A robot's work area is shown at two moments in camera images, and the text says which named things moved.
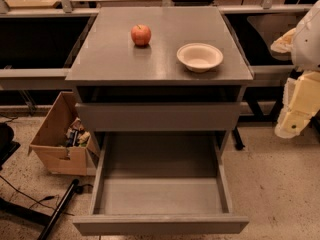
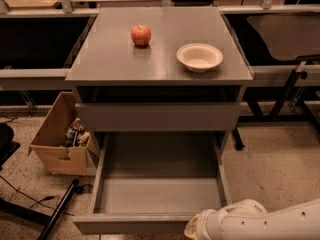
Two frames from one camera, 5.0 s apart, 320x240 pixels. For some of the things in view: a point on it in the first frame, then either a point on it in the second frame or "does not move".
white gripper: (307, 45) → (204, 221)
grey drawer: (161, 183) does not move
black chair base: (7, 146) does not move
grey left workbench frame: (46, 78) does not move
